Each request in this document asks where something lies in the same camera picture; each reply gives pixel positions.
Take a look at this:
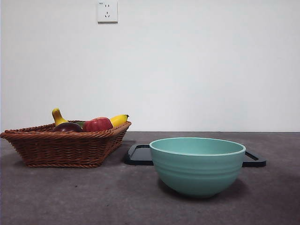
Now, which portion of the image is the teal ribbed bowl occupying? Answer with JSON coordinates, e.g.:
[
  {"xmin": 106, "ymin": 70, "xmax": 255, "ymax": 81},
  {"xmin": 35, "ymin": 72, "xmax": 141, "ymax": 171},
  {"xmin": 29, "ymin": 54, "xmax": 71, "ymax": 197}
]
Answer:
[{"xmin": 149, "ymin": 137, "xmax": 246, "ymax": 199}]

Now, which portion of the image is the dark purple plum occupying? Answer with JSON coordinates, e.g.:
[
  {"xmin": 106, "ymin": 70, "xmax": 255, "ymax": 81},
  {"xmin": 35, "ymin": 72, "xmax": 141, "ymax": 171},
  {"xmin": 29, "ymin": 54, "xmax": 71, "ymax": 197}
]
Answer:
[{"xmin": 52, "ymin": 122, "xmax": 83, "ymax": 133}]

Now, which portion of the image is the black rectangular tray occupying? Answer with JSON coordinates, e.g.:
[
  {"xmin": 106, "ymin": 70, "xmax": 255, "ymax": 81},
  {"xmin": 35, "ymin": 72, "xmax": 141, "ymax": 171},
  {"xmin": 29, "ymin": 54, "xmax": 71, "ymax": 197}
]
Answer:
[{"xmin": 123, "ymin": 143, "xmax": 267, "ymax": 168}]

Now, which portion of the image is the red apple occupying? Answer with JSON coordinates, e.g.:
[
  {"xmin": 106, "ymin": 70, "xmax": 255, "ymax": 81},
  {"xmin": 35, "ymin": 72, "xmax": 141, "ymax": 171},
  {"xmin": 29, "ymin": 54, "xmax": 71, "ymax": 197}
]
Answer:
[{"xmin": 82, "ymin": 117, "xmax": 114, "ymax": 132}]

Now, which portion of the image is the yellow banana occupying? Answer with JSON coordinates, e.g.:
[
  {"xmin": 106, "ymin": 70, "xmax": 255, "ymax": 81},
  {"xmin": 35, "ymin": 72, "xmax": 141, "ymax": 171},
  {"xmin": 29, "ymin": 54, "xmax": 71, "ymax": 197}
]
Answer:
[{"xmin": 52, "ymin": 108, "xmax": 130, "ymax": 128}]

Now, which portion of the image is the brown wicker basket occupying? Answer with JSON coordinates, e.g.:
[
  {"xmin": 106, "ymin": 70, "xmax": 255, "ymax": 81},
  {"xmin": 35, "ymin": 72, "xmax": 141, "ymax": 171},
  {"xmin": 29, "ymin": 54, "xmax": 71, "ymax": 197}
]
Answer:
[{"xmin": 0, "ymin": 120, "xmax": 132, "ymax": 168}]

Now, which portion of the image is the white wall socket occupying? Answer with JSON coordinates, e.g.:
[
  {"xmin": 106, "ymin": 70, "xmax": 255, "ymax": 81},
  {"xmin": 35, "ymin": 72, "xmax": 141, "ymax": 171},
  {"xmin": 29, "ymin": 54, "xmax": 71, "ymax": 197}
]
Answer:
[{"xmin": 97, "ymin": 0, "xmax": 119, "ymax": 24}]

